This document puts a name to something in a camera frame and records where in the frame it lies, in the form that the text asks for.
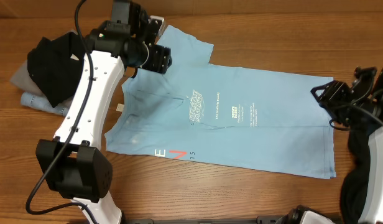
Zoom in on black garment at right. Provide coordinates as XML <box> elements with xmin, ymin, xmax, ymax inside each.
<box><xmin>340</xmin><ymin>130</ymin><xmax>371</xmax><ymax>223</ymax></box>

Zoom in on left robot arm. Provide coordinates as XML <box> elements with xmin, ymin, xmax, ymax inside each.
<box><xmin>36</xmin><ymin>1</ymin><xmax>172</xmax><ymax>224</ymax></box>

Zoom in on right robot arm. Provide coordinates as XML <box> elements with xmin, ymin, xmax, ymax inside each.
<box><xmin>276</xmin><ymin>67</ymin><xmax>383</xmax><ymax>224</ymax></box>

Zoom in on grey folded garment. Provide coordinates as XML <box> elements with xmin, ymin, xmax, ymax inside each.
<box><xmin>10</xmin><ymin>29</ymin><xmax>79</xmax><ymax>107</ymax></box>

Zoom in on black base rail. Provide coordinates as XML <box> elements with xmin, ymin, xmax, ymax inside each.
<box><xmin>122</xmin><ymin>216</ymin><xmax>289</xmax><ymax>224</ymax></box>

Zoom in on black folded shirt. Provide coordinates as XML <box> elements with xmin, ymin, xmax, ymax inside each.
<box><xmin>27</xmin><ymin>32</ymin><xmax>85</xmax><ymax>107</ymax></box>

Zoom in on light blue folded jeans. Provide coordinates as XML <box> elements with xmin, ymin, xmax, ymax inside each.
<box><xmin>21</xmin><ymin>92</ymin><xmax>72</xmax><ymax>116</ymax></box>

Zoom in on light blue printed t-shirt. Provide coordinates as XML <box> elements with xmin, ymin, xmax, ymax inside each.
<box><xmin>105</xmin><ymin>26</ymin><xmax>336</xmax><ymax>179</ymax></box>

